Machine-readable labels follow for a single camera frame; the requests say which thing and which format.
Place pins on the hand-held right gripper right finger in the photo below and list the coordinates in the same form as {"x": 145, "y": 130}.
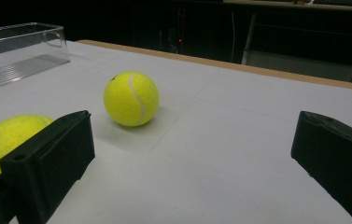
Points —
{"x": 338, "y": 161}

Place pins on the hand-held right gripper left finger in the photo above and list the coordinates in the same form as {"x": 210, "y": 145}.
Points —
{"x": 52, "y": 161}

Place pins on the yellow tennis ball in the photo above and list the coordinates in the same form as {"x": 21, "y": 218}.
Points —
{"x": 123, "y": 102}
{"x": 2, "y": 140}

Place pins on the clear plastic tray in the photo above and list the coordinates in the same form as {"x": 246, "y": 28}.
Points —
{"x": 24, "y": 70}

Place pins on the white table sheet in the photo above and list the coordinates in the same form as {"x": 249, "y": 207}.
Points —
{"x": 226, "y": 140}

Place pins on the white metal desk frame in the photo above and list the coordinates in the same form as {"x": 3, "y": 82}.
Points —
{"x": 288, "y": 65}

